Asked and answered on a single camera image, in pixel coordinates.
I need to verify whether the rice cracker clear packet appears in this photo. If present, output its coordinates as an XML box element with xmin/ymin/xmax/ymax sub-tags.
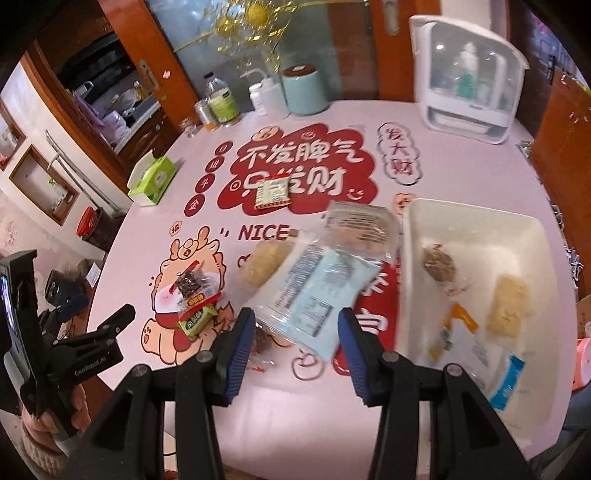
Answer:
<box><xmin>487</xmin><ymin>275</ymin><xmax>532</xmax><ymax>338</ymax></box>

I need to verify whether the person's left hand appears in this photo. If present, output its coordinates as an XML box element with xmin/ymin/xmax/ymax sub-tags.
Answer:
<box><xmin>20</xmin><ymin>385</ymin><xmax>91</xmax><ymax>454</ymax></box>

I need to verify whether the teal canister with brown lid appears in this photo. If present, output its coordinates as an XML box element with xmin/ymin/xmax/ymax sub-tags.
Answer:
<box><xmin>281</xmin><ymin>64</ymin><xmax>329</xmax><ymax>116</ymax></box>

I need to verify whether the pink plastic stool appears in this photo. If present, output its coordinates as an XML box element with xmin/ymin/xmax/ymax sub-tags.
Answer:
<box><xmin>572</xmin><ymin>338</ymin><xmax>591</xmax><ymax>391</ymax></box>

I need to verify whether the white plastic storage bin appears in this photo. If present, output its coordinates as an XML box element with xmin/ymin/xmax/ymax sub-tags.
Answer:
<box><xmin>396</xmin><ymin>199</ymin><xmax>560</xmax><ymax>448</ymax></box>

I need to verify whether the blue small snack packet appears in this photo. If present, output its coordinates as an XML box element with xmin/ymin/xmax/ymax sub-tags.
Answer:
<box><xmin>487</xmin><ymin>353</ymin><xmax>526</xmax><ymax>411</ymax></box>

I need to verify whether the pink printed tablecloth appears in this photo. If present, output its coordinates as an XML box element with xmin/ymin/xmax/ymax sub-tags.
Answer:
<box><xmin>90</xmin><ymin>101</ymin><xmax>576</xmax><ymax>479</ymax></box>

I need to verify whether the brown white snack bar packet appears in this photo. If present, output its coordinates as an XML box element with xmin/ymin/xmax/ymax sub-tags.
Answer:
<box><xmin>453</xmin><ymin>331</ymin><xmax>507</xmax><ymax>394</ymax></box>

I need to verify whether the green small snack packet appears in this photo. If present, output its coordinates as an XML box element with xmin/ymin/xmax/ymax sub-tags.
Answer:
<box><xmin>177</xmin><ymin>305</ymin><xmax>217</xmax><ymax>340</ymax></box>

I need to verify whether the clear bottle with green label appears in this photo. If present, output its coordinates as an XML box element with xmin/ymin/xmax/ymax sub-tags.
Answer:
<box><xmin>204</xmin><ymin>72</ymin><xmax>240</xmax><ymax>125</ymax></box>

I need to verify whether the green tissue box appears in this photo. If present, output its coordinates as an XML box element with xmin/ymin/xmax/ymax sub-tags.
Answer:
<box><xmin>127</xmin><ymin>150</ymin><xmax>178</xmax><ymax>207</ymax></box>

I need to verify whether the clear bag of cakes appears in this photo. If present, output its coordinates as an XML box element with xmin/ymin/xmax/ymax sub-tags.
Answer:
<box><xmin>320</xmin><ymin>201</ymin><xmax>400</xmax><ymax>265</ymax></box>

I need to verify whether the white cosmetics organizer box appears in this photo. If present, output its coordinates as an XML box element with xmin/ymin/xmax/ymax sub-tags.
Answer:
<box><xmin>409</xmin><ymin>15</ymin><xmax>529</xmax><ymax>144</ymax></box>

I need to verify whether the orange oats bar packet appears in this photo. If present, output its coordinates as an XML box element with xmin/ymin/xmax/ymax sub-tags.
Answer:
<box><xmin>426</xmin><ymin>302</ymin><xmax>480</xmax><ymax>365</ymax></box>

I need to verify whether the small green white sachet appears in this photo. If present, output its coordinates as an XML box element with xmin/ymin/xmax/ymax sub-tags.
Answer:
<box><xmin>254</xmin><ymin>176</ymin><xmax>291</xmax><ymax>210</ymax></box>

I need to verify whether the large light blue snack bag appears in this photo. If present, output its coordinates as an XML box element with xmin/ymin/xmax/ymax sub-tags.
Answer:
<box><xmin>245</xmin><ymin>231</ymin><xmax>381</xmax><ymax>361</ymax></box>

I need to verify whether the white squeeze wash bottle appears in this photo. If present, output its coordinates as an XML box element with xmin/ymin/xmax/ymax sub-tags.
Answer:
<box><xmin>240</xmin><ymin>68</ymin><xmax>290</xmax><ymax>120</ymax></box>

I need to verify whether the nut bar clear packet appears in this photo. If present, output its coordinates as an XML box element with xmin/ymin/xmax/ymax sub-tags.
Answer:
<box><xmin>422</xmin><ymin>244</ymin><xmax>459</xmax><ymax>296</ymax></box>

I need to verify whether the small glass jar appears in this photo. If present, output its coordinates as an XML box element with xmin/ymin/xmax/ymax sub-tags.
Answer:
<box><xmin>179</xmin><ymin>117</ymin><xmax>198</xmax><ymax>138</ymax></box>

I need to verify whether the small metal can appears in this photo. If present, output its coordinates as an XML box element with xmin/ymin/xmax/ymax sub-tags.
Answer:
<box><xmin>194</xmin><ymin>99</ymin><xmax>219</xmax><ymax>131</ymax></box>

